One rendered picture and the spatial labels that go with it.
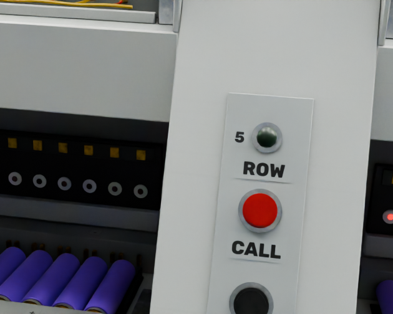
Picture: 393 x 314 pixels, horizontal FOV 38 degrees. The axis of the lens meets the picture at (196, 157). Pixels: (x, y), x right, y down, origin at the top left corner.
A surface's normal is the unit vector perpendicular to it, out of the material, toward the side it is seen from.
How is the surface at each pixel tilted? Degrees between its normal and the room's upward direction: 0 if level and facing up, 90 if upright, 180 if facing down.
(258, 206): 90
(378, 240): 110
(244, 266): 90
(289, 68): 90
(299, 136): 90
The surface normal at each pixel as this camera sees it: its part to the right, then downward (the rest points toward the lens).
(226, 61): -0.12, -0.07
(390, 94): -0.14, 0.28
